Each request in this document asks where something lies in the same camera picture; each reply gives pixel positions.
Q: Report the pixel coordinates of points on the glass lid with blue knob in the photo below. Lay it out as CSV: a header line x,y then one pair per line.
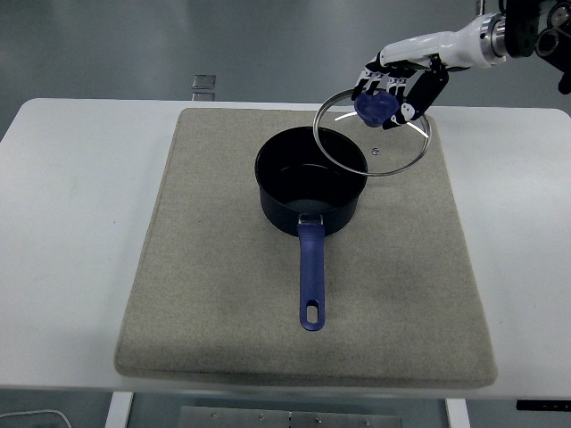
x,y
374,110

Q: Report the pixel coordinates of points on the black table control panel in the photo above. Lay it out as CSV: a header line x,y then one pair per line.
x,y
542,405

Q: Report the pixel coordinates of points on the grey metal plate with screws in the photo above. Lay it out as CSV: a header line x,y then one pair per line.
x,y
267,420

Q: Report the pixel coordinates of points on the small metal floor plate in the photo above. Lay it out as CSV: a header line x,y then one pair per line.
x,y
203,96

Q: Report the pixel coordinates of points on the white table leg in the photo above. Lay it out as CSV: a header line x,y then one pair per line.
x,y
457,414
118,412

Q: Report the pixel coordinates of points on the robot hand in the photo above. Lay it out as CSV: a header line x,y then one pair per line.
x,y
428,46

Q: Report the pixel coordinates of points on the beige fabric mat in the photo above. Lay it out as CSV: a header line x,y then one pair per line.
x,y
214,276

